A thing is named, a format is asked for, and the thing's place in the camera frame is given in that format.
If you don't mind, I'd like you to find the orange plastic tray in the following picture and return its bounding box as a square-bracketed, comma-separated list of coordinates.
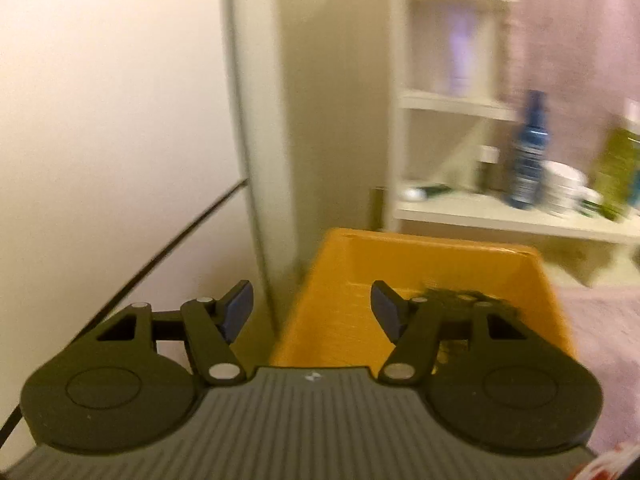
[270, 229, 575, 372]

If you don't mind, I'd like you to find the dark green small tube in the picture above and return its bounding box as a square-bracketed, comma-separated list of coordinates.
[399, 184, 452, 202]

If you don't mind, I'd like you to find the white green lip balm stick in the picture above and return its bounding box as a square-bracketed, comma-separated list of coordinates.
[476, 145, 500, 194]

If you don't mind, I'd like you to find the blue spray bottle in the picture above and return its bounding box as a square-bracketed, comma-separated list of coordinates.
[508, 90, 549, 209]

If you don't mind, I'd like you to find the white cream jar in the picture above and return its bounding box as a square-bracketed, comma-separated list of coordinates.
[539, 160, 587, 217]

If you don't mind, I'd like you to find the white corner shelf unit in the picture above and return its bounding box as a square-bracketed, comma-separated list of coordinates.
[382, 0, 640, 286]

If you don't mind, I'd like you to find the small green-label jar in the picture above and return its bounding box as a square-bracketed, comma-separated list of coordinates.
[579, 188, 602, 217]

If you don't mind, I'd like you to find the green olive oil bottle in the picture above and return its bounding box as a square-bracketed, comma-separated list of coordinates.
[593, 98, 639, 221]

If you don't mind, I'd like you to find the lavender cosmetic tube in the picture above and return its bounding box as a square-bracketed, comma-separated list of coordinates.
[446, 4, 477, 96]

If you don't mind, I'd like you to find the pink fuzzy blanket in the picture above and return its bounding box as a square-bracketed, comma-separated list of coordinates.
[509, 0, 639, 452]

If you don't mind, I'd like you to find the white mirror frame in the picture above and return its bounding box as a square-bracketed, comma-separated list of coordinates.
[227, 0, 298, 326]

